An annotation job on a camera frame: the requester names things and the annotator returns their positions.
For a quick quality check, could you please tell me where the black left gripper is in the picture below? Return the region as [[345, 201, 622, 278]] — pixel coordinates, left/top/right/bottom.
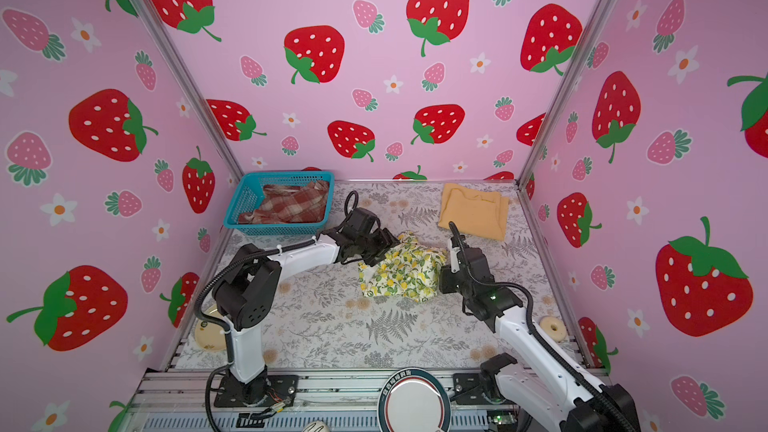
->
[[355, 226, 402, 265]]

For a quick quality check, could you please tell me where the lemon print skirt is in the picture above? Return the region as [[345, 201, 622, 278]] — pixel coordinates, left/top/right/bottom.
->
[[358, 232, 447, 303]]

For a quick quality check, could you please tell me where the yellow skirt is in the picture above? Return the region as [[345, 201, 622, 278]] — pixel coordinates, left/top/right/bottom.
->
[[438, 183, 510, 241]]

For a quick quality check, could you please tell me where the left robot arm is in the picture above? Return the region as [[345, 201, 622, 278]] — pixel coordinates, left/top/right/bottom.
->
[[206, 208, 399, 403]]

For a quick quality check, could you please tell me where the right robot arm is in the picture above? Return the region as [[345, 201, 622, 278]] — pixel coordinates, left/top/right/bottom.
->
[[439, 244, 640, 431]]

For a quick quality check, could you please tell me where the red plaid skirt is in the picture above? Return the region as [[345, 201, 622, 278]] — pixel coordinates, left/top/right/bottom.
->
[[238, 180, 330, 225]]

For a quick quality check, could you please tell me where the plain glazed donut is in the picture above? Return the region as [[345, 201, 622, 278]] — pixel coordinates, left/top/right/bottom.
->
[[539, 316, 569, 343]]

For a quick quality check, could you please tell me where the teal plastic basket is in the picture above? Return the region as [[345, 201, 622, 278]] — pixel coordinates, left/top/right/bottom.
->
[[224, 171, 334, 236]]

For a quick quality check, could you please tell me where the white plate green rim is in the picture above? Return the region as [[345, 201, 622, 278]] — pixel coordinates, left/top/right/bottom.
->
[[376, 368, 452, 432]]

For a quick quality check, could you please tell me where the white chocolate drizzled donut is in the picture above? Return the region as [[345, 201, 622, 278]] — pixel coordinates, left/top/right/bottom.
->
[[302, 420, 330, 432]]

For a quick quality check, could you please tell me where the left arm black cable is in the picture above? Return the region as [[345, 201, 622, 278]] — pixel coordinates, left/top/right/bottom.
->
[[193, 190, 360, 432]]

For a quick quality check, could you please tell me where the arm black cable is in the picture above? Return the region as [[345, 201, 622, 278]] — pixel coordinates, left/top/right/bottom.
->
[[193, 190, 360, 432], [448, 221, 625, 432]]

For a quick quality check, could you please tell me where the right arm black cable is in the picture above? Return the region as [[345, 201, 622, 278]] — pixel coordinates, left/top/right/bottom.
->
[[448, 221, 625, 432]]

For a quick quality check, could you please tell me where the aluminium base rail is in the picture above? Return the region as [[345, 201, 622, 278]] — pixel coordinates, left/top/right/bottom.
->
[[116, 369, 546, 431]]

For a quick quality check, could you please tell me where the aluminium frame post right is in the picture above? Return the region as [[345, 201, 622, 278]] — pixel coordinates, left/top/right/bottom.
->
[[517, 0, 618, 190]]

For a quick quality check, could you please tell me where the aluminium frame post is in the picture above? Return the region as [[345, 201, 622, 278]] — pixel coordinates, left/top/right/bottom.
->
[[130, 0, 244, 182], [517, 0, 618, 190]]

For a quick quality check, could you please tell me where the aluminium frame post left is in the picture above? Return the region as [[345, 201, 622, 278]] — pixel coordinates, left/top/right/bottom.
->
[[130, 0, 244, 182]]

